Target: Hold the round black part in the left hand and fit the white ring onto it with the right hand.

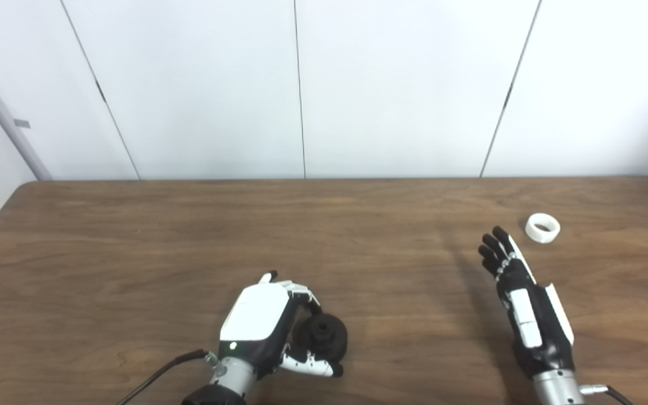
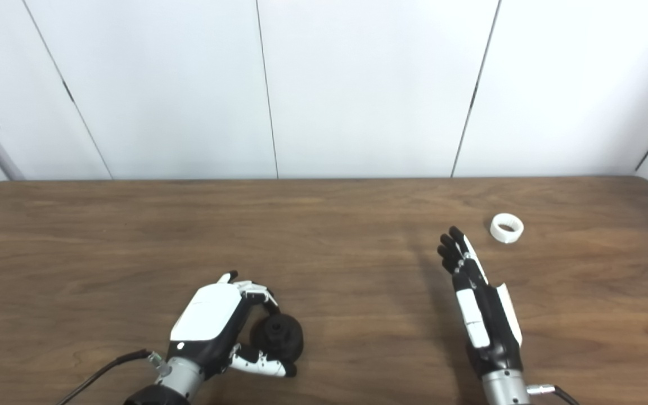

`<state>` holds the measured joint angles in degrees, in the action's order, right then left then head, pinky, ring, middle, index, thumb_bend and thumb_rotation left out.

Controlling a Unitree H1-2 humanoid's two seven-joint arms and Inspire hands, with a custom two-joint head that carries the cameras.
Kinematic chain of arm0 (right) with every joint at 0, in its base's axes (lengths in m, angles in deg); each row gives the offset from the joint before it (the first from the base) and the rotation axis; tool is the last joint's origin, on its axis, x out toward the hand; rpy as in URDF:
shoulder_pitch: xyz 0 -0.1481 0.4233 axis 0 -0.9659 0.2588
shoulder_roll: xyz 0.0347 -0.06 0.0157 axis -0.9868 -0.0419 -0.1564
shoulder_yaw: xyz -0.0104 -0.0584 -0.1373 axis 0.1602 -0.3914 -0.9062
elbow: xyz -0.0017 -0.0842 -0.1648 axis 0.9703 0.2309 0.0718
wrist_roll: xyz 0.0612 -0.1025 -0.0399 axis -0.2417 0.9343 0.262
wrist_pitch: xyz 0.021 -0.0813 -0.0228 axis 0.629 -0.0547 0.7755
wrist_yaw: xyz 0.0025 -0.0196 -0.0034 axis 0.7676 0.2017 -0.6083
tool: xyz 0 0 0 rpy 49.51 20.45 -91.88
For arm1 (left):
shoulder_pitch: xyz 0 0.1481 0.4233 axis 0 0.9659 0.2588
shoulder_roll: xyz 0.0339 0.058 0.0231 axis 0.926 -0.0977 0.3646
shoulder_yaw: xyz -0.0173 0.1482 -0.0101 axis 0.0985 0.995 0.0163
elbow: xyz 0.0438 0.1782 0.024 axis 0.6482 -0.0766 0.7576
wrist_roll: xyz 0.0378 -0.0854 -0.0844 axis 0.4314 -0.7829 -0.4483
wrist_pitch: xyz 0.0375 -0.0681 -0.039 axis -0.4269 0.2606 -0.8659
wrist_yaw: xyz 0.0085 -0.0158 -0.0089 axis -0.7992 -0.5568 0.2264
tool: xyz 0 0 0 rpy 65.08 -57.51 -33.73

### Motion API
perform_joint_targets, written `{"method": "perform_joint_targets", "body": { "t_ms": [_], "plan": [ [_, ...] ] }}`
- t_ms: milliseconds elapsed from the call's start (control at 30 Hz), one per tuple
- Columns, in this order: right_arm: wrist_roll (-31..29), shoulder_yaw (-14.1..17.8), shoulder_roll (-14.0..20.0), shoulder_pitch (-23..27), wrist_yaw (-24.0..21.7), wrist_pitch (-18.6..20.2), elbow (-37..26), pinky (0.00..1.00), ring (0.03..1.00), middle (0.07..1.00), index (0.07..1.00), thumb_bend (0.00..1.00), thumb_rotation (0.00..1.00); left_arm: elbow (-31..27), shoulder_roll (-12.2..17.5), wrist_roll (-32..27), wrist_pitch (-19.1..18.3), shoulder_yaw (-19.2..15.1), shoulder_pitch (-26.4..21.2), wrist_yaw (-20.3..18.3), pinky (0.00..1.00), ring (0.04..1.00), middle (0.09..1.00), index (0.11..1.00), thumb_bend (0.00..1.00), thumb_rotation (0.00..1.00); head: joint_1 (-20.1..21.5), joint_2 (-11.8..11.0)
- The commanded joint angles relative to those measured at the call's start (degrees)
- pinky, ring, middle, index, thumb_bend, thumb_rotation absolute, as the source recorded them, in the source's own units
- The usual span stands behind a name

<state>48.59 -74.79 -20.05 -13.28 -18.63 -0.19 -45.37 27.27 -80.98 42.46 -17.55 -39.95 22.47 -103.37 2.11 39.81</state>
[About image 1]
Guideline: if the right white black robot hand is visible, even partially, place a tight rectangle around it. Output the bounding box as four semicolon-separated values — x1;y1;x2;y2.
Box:
478;226;575;379

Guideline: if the white ring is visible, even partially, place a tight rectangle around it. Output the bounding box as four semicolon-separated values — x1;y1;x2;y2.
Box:
525;213;561;244

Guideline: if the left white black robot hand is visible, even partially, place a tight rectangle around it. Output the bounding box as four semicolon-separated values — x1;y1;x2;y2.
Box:
218;271;344;379

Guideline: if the gray wall corner trim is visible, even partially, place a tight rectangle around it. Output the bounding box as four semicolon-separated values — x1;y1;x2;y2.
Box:
0;42;53;182

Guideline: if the round black part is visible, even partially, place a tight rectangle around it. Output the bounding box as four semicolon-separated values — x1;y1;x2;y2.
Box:
293;314;349;363

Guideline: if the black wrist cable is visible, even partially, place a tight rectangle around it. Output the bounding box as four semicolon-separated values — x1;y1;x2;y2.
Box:
579;384;634;405
115;349;218;405

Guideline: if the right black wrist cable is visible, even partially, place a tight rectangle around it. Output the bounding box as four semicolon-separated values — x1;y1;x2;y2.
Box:
579;384;634;405

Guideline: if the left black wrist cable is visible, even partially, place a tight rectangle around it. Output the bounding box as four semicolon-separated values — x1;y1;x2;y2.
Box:
115;349;218;405

